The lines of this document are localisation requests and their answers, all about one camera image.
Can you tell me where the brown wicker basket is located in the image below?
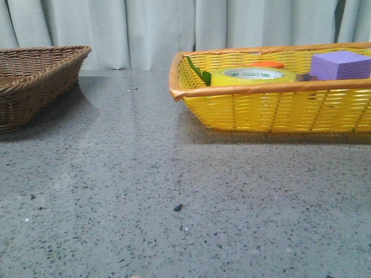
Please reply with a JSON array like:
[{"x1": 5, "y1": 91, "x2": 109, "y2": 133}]
[{"x1": 1, "y1": 45, "x2": 92, "y2": 133}]

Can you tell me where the white curtain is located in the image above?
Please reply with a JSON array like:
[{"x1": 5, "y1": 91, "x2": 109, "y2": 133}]
[{"x1": 1, "y1": 0, "x2": 370, "y2": 70}]

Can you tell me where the small black debris crumb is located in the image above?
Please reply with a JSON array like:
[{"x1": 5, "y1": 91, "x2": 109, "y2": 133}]
[{"x1": 173, "y1": 204, "x2": 183, "y2": 211}]

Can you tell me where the purple foam block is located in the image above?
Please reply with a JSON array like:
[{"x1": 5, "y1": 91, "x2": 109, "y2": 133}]
[{"x1": 310, "y1": 51, "x2": 370, "y2": 81}]

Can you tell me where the orange toy carrot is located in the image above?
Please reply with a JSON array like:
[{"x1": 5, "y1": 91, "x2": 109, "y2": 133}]
[{"x1": 187, "y1": 57, "x2": 284, "y2": 86}]

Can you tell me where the yellow packing tape roll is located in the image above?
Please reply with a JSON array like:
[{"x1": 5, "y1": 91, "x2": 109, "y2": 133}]
[{"x1": 210, "y1": 67, "x2": 297, "y2": 86}]

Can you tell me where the yellow woven basket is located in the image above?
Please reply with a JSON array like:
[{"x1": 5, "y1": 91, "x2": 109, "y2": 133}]
[{"x1": 169, "y1": 42, "x2": 370, "y2": 133}]

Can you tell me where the brown lumpy object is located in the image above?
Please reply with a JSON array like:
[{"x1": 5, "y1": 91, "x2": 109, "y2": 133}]
[{"x1": 296, "y1": 73, "x2": 318, "y2": 82}]

